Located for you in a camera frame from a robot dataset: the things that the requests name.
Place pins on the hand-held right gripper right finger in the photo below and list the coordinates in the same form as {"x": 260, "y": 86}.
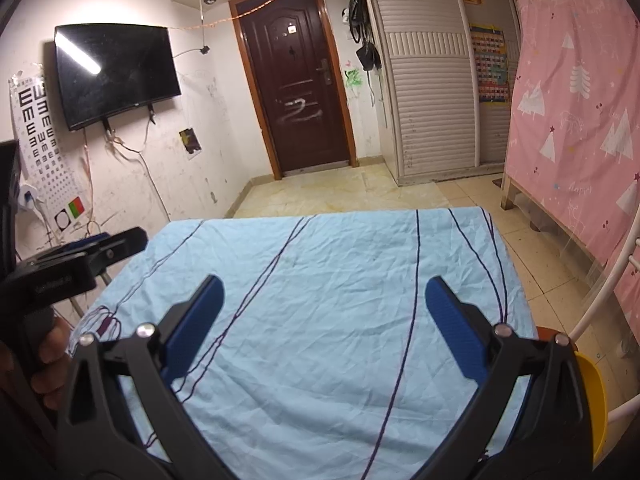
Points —
{"x": 457, "y": 330}

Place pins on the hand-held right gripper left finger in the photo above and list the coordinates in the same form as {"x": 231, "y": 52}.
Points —
{"x": 192, "y": 330}

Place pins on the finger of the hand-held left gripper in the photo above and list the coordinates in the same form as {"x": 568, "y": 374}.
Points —
{"x": 90, "y": 241}
{"x": 120, "y": 247}

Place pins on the yellow plastic bin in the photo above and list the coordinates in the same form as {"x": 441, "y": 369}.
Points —
{"x": 595, "y": 405}

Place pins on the person's left hand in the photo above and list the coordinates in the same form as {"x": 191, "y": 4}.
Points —
{"x": 50, "y": 360}

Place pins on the eye chart poster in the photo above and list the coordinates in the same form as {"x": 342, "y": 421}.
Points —
{"x": 45, "y": 160}

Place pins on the white metal chair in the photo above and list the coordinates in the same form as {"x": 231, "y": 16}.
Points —
{"x": 600, "y": 305}

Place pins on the white slatted wardrobe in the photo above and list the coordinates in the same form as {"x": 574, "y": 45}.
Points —
{"x": 430, "y": 100}

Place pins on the pink tree print curtain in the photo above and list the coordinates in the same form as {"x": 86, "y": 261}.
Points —
{"x": 575, "y": 125}

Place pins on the dark brown door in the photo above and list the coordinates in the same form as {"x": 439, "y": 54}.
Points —
{"x": 295, "y": 85}

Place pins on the colourful grid chart poster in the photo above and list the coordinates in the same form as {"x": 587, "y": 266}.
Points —
{"x": 491, "y": 65}

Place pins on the hanging black pouch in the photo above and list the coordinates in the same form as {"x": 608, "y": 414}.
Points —
{"x": 368, "y": 57}

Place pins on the hanging black bags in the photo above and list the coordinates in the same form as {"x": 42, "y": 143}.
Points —
{"x": 359, "y": 10}

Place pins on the small dark wall picture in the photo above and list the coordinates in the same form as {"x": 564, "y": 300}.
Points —
{"x": 190, "y": 141}

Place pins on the black wall television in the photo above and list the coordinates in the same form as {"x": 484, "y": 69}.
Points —
{"x": 117, "y": 75}

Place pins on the green wall sticker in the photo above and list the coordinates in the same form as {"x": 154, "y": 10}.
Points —
{"x": 353, "y": 78}

